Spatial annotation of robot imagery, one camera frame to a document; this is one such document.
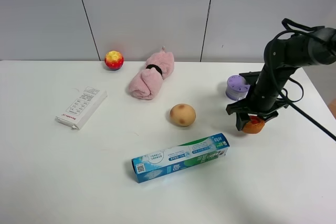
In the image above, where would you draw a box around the toy fruit tart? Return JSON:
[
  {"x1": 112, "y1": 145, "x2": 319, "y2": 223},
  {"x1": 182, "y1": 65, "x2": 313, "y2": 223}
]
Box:
[{"x1": 242, "y1": 115, "x2": 265, "y2": 134}]

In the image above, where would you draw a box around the rolled pink towel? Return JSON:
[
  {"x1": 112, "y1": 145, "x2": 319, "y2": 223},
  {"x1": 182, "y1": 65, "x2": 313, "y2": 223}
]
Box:
[{"x1": 128, "y1": 47, "x2": 175, "y2": 100}]

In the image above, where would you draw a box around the red yellow toy ball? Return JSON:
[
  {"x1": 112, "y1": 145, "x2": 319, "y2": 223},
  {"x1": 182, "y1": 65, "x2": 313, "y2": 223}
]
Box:
[{"x1": 104, "y1": 50, "x2": 124, "y2": 71}]

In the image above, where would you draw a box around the purple lidded round container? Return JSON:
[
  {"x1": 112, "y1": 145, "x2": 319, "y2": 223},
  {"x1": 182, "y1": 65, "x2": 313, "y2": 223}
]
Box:
[{"x1": 225, "y1": 74, "x2": 250, "y2": 101}]

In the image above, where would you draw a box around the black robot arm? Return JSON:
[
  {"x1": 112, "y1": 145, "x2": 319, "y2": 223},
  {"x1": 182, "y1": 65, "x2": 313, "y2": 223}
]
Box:
[{"x1": 226, "y1": 28, "x2": 335, "y2": 133}]

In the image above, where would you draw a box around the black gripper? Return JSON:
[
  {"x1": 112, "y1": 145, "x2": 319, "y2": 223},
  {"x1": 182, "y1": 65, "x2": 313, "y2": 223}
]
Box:
[{"x1": 226, "y1": 72, "x2": 289, "y2": 131}]

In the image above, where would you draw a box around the white cardboard box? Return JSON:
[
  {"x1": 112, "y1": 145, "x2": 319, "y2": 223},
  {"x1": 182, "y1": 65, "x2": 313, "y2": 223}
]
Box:
[{"x1": 55, "y1": 86, "x2": 108, "y2": 130}]

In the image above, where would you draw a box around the black cable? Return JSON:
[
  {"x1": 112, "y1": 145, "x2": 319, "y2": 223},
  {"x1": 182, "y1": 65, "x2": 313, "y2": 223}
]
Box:
[{"x1": 267, "y1": 18, "x2": 336, "y2": 142}]

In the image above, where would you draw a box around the blue green toothpaste box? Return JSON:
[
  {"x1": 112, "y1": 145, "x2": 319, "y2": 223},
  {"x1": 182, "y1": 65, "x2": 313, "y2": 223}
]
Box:
[{"x1": 132, "y1": 133, "x2": 230, "y2": 183}]

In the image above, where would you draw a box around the toy bread bun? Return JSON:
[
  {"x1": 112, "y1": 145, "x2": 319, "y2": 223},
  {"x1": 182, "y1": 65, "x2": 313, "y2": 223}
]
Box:
[{"x1": 169, "y1": 103, "x2": 196, "y2": 127}]

